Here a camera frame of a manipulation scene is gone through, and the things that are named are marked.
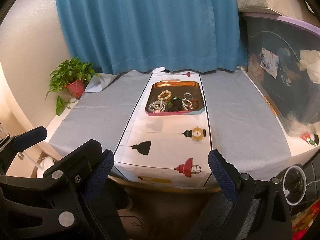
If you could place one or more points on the potted green plant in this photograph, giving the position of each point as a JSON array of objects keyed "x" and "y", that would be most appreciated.
[{"x": 75, "y": 88}]

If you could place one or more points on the white rim trash bin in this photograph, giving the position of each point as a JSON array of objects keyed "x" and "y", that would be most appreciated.
[{"x": 296, "y": 182}]

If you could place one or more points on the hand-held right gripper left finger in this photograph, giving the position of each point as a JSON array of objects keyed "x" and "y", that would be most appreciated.
[{"x": 100, "y": 175}]

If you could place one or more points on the blue curtain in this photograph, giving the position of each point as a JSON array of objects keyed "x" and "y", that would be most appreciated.
[{"x": 150, "y": 25}]

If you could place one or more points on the grey tablecloth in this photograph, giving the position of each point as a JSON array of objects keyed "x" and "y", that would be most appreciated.
[{"x": 237, "y": 120}]

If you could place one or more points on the person's left leg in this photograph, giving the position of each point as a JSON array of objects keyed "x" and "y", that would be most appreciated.
[{"x": 112, "y": 192}]

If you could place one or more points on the red patterned cloth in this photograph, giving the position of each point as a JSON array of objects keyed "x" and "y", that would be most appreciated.
[{"x": 307, "y": 220}]

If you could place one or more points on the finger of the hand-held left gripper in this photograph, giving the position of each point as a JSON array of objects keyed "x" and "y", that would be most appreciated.
[
  {"x": 30, "y": 138},
  {"x": 80, "y": 160}
]

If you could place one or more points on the white slipper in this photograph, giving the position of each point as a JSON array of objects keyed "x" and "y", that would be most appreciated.
[{"x": 128, "y": 203}]

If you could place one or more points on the white round disc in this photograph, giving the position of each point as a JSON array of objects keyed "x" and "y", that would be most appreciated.
[{"x": 46, "y": 166}]

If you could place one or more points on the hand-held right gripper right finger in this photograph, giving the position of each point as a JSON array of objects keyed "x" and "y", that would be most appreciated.
[{"x": 222, "y": 177}]

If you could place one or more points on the metal tray with pink rim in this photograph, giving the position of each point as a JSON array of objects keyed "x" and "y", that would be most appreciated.
[{"x": 175, "y": 87}]

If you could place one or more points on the clear storage box purple lid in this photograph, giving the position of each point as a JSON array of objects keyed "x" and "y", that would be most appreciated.
[{"x": 275, "y": 100}]

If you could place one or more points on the white lamp print table runner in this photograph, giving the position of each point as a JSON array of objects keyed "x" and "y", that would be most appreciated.
[{"x": 162, "y": 150}]

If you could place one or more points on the white plastic bag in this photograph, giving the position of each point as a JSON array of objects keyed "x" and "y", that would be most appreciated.
[{"x": 310, "y": 65}]

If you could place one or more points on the gold bangle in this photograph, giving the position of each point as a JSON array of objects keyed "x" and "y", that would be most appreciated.
[{"x": 196, "y": 103}]

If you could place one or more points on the person's right leg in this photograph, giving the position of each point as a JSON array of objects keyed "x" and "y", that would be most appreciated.
[{"x": 215, "y": 215}]

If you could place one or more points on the black and green watch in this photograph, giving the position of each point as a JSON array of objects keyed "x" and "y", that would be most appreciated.
[{"x": 175, "y": 108}]

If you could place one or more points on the person's leg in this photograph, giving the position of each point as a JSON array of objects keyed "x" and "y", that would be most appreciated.
[
  {"x": 215, "y": 215},
  {"x": 112, "y": 192}
]

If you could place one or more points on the red and green snack packet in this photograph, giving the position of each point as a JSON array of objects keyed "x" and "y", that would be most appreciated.
[{"x": 311, "y": 140}]

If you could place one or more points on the black cabinet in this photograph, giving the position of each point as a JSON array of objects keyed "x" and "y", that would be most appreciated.
[{"x": 315, "y": 170}]

